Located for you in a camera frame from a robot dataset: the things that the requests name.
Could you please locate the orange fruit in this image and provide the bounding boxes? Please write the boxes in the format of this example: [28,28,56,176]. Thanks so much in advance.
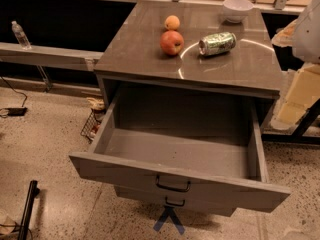
[164,15,180,31]

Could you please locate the green soda can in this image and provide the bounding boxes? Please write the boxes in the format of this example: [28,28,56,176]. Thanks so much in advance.
[198,32,237,56]

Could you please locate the grey top drawer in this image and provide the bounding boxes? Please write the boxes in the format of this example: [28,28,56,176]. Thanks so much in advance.
[70,84,290,212]

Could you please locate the black power adapter with cable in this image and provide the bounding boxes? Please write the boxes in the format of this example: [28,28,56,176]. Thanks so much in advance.
[0,76,29,118]

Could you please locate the wire mesh basket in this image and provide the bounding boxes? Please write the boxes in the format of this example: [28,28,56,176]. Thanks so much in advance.
[81,97,106,142]

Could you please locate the black metal frame leg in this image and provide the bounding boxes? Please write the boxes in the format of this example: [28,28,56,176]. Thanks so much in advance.
[262,99,320,145]

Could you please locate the grey drawer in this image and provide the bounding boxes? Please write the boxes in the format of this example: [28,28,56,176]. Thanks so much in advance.
[114,186,235,217]
[70,84,290,212]

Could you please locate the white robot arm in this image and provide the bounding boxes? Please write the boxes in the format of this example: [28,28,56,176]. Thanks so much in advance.
[272,0,320,127]

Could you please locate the black metal stand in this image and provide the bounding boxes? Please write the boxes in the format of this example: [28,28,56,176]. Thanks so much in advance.
[17,180,40,240]

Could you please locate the red apple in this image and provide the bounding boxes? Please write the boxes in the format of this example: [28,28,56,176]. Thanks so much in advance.
[160,30,184,56]

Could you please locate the white bowl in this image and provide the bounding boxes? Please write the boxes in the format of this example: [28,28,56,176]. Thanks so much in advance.
[222,0,254,23]

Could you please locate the grey cabinet body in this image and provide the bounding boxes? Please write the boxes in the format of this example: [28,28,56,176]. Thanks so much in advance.
[95,1,281,123]

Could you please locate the grey metal shelf rail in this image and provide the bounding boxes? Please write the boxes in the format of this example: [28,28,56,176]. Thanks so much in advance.
[0,42,103,71]

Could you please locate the clear plastic water bottle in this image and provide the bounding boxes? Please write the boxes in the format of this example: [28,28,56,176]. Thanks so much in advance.
[12,21,31,50]

